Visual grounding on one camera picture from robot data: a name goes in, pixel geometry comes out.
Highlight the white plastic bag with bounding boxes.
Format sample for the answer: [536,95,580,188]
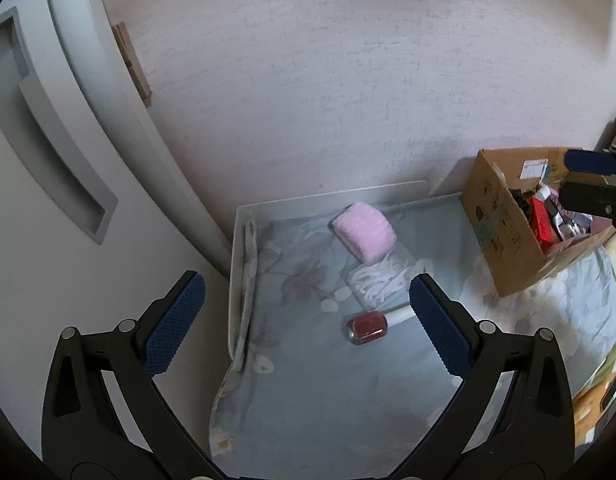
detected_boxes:
[349,252,415,311]

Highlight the red plastic item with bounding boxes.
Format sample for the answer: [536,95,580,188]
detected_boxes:
[528,197,559,255]

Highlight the blue floral blanket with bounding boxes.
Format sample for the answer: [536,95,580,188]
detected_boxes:
[208,192,616,480]

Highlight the brown cardboard box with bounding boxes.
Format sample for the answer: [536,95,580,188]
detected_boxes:
[460,147,616,297]

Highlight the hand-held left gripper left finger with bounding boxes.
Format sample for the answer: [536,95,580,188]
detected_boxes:
[40,270,215,472]

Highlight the wooden hinge block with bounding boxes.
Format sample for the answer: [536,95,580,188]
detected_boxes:
[111,22,153,107]

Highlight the pink folded cloth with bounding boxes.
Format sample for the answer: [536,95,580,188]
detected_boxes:
[332,202,395,263]

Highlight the orange printed box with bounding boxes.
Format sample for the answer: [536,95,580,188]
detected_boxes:
[573,370,616,446]

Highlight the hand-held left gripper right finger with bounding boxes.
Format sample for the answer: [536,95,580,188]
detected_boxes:
[398,274,575,476]

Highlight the white door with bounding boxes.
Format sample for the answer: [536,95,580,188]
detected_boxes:
[0,0,235,461]

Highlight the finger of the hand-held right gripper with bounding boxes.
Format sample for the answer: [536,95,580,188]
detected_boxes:
[564,149,616,179]
[559,181,616,233]

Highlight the red and white bottle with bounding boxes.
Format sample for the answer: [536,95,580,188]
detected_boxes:
[344,306,415,345]

